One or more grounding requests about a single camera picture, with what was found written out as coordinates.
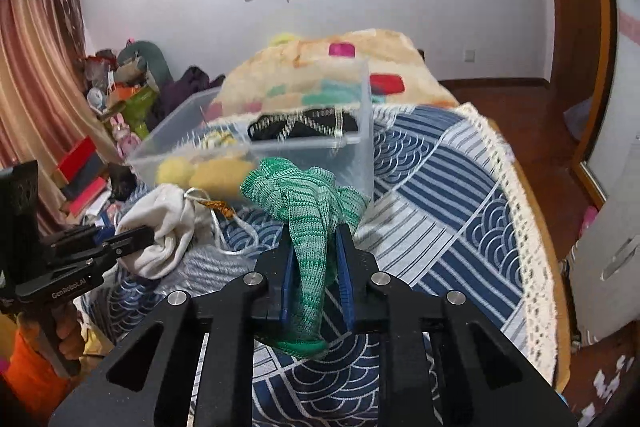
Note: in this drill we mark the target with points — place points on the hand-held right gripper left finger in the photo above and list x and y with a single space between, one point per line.
286 279

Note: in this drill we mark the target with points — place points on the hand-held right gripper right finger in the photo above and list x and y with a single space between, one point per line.
346 279

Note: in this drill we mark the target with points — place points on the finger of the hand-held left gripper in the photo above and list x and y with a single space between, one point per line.
132 239
102 234

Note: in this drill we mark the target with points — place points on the green knitted sock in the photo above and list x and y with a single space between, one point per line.
307 217

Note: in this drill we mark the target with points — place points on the clear plastic storage box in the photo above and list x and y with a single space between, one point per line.
320 157

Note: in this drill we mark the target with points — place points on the person's left forearm orange sleeve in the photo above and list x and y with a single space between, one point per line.
30 367

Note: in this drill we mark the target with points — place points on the yellow white striped soft toy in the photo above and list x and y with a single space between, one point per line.
218 139

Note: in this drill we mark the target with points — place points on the person's left hand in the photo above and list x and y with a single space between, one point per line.
70 332

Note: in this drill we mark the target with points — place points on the small yellow plush ball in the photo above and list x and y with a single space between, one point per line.
172 172

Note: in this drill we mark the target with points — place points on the red flat box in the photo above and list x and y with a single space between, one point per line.
77 157

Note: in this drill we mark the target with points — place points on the pink bunny toy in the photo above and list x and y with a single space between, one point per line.
124 137

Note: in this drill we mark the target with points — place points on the large yellow plush toy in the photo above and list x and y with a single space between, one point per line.
222 177

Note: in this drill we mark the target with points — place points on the blue wave patterned bedspread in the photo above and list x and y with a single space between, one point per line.
440 217

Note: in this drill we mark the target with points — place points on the lime green toy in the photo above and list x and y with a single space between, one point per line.
139 112

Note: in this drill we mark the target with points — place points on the black knitted sock white stitching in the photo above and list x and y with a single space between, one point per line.
300 127

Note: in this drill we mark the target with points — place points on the dark purple garment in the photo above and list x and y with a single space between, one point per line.
185 89

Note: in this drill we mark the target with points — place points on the dark green plush toy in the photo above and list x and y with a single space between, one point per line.
150 62

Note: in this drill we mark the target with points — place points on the peach printed fleece blanket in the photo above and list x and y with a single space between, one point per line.
310 67

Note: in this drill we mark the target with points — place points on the yellow green plush toy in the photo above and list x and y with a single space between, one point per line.
282 39

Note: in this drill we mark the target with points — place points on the white cabinet door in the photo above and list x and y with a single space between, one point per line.
610 257

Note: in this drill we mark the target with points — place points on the white paper scraps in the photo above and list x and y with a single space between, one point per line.
607 387

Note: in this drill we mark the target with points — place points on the white wall socket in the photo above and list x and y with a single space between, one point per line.
470 55

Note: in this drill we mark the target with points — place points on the wooden door frame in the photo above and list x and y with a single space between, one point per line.
585 32

